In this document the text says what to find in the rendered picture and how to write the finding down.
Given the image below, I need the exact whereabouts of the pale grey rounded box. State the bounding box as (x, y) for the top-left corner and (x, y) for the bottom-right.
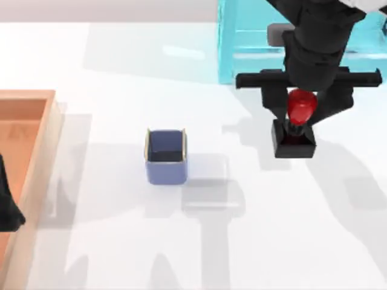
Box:
(267, 23), (296, 48)

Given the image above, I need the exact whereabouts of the salmon shallow wooden box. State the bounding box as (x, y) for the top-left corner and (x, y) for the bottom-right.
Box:
(0, 89), (63, 290)

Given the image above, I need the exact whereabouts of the blue square cup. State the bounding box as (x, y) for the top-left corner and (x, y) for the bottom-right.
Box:
(144, 127), (189, 185)

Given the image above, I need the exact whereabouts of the light blue rack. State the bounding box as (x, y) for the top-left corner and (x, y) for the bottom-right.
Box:
(216, 0), (387, 86)

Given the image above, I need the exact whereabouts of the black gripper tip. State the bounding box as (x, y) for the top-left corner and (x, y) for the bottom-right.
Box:
(0, 155), (26, 233)

